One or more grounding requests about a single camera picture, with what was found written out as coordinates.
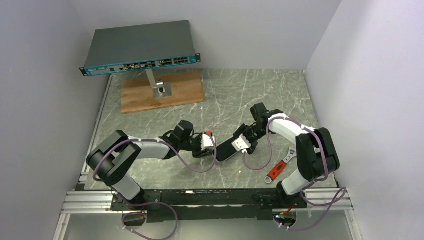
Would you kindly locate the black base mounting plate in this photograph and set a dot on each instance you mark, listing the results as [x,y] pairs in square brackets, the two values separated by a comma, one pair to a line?
[212,204]

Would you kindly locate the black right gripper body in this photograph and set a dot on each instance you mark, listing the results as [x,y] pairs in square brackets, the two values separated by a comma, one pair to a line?
[243,135]

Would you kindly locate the red handled adjustable wrench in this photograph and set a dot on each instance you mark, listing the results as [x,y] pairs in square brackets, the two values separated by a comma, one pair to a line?
[280,166]

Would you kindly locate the metal stand bracket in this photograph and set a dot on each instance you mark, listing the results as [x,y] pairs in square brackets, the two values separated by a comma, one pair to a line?
[160,89]

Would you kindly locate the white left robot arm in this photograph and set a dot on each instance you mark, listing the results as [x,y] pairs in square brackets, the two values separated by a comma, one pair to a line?
[113,158]

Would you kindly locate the aluminium rail frame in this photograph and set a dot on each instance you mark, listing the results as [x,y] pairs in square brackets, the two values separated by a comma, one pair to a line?
[99,202]

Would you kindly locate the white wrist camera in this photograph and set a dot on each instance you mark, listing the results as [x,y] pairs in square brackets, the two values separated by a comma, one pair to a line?
[208,140]
[241,144]

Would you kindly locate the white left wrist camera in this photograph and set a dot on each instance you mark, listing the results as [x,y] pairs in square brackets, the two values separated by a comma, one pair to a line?
[208,140]

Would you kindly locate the wooden base board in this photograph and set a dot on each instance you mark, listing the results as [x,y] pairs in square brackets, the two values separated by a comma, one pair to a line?
[137,96]

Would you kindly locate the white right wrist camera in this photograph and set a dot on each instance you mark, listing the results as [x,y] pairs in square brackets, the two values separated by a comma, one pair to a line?
[241,144]

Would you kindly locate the grey network switch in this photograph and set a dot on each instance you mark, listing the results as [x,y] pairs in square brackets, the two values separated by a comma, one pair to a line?
[140,47]

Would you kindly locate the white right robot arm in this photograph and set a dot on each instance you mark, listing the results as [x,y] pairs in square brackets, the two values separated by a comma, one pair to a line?
[315,150]

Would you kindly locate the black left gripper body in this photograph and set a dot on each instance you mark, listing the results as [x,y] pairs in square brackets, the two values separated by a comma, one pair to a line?
[199,149]

